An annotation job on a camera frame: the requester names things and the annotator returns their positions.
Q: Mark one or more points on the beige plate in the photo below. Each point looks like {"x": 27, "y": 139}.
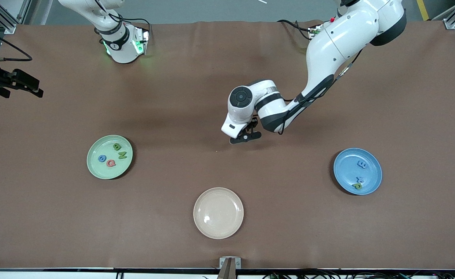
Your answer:
{"x": 218, "y": 213}

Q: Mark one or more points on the black stand foot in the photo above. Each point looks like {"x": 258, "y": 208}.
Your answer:
{"x": 429, "y": 17}

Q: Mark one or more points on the green letter N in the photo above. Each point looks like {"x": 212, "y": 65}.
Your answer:
{"x": 122, "y": 155}

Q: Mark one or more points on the blue letter B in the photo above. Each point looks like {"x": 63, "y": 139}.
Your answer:
{"x": 362, "y": 164}

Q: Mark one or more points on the blue letter C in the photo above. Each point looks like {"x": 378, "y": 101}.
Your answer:
{"x": 99, "y": 158}

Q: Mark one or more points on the yellow floor tape strip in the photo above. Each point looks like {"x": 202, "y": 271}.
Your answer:
{"x": 422, "y": 9}

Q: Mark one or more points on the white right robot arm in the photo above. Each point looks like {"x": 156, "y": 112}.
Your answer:
{"x": 115, "y": 42}

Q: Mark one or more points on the blue plate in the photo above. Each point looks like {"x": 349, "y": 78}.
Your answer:
{"x": 345, "y": 170}

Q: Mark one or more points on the metal camera bracket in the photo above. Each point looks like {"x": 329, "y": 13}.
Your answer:
{"x": 230, "y": 267}

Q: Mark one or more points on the dark green letter B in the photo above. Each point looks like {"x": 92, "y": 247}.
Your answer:
{"x": 116, "y": 147}

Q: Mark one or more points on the green plate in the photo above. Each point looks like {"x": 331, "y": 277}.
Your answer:
{"x": 99, "y": 170}

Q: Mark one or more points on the pink letter Q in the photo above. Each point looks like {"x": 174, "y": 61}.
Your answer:
{"x": 108, "y": 163}

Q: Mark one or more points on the green letter p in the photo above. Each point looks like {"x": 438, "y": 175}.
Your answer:
{"x": 357, "y": 186}

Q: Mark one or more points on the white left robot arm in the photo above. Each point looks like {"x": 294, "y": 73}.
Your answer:
{"x": 339, "y": 38}

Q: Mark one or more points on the brown table cover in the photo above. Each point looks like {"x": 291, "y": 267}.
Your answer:
{"x": 56, "y": 217}

